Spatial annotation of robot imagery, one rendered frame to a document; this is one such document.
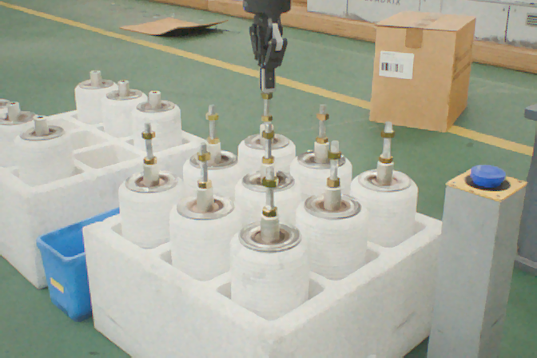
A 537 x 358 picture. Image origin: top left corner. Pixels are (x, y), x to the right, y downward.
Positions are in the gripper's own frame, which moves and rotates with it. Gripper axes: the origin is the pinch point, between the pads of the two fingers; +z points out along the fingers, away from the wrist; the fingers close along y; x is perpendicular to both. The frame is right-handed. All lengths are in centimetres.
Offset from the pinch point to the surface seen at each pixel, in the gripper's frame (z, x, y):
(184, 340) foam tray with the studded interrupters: 25.9, -20.5, 28.6
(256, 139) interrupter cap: 10.7, -1.6, -1.5
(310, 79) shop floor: 36, 59, -129
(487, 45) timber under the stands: 29, 140, -133
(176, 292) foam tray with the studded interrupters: 19.1, -21.0, 27.6
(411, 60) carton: 16, 65, -67
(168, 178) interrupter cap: 10.6, -18.6, 11.0
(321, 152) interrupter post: 9.1, 5.0, 11.5
